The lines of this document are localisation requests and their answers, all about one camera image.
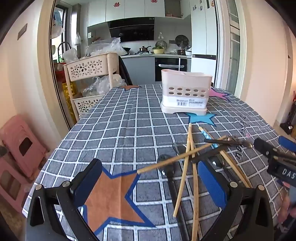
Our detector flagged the curved kitchen faucet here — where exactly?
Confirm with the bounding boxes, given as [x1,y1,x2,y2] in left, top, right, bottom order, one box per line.
[57,42,72,61]

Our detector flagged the dark hanging cloth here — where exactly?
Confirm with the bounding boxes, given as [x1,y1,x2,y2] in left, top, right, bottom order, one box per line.
[118,55,133,86]

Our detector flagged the grey checked star tablecloth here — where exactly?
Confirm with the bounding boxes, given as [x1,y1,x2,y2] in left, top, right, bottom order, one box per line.
[22,83,289,241]

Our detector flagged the dark floor appliance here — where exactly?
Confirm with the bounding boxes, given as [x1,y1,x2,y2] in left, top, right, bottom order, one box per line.
[280,91,296,135]

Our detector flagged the yellow oil bottle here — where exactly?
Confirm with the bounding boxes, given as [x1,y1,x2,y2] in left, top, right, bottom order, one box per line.
[61,81,78,123]

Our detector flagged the group of fridge magnets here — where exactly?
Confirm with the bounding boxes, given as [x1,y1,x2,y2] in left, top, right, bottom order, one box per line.
[192,0,215,12]

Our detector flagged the grey wall plate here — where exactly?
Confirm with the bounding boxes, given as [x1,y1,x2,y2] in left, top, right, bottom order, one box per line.
[17,23,28,40]

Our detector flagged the white plastic bag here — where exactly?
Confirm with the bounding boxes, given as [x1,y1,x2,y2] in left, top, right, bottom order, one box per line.
[62,48,80,63]

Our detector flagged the pink plastic stool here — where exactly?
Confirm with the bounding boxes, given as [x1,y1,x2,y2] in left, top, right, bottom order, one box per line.
[0,153,33,214]
[0,115,48,178]

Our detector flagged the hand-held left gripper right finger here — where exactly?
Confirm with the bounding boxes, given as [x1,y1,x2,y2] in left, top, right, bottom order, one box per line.
[196,160,274,241]

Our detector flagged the black range hood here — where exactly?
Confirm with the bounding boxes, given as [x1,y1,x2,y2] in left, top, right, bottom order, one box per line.
[109,17,155,43]

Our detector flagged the clear crumpled plastic bags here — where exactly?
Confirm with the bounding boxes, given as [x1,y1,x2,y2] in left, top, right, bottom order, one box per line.
[86,37,122,57]

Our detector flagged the clear plastic bags with bottles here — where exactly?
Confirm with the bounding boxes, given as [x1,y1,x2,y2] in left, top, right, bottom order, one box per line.
[82,74,127,98]

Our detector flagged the beige tiered storage cart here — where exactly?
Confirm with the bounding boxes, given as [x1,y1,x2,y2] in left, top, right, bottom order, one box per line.
[63,53,121,120]

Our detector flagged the large hanging white bag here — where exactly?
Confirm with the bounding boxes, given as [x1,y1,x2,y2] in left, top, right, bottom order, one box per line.
[51,20,65,39]

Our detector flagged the white upper kitchen cabinets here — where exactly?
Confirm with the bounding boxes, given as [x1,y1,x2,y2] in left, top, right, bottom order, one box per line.
[87,0,192,27]

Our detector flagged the black built-in oven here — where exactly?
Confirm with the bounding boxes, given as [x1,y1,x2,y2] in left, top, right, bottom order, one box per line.
[154,57,188,82]

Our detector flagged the blue white carton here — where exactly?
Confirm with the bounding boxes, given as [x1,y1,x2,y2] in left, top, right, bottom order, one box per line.
[54,10,63,27]

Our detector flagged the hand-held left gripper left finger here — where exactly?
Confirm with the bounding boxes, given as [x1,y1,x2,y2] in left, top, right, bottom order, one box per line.
[25,159,103,241]

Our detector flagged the white refrigerator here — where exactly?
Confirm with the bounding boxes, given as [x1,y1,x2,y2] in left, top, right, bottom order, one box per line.
[190,0,219,72]

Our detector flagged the beige plastic utensil holder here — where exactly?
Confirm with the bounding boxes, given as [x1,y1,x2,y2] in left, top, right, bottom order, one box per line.
[161,69,213,116]

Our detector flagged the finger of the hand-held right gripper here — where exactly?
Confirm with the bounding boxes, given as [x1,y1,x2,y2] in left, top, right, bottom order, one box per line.
[278,136,296,153]
[254,138,296,166]

